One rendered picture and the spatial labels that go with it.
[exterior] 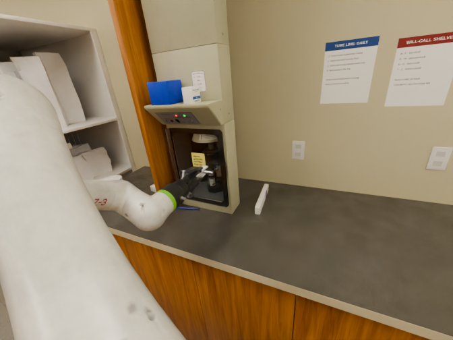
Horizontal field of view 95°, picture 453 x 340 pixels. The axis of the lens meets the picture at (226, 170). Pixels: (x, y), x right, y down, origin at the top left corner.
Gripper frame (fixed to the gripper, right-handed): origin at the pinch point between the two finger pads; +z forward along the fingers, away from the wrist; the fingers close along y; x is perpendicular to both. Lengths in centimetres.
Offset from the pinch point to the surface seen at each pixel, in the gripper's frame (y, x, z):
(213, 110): 28.0, -10.9, -2.8
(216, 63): 44.3, -9.7, 5.7
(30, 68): 54, 118, 6
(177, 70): 43.5, 8.7, 5.7
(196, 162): 2.5, 5.4, 4.1
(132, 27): 61, 26, 3
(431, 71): 34, -88, 49
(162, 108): 29.9, 11.2, -5.6
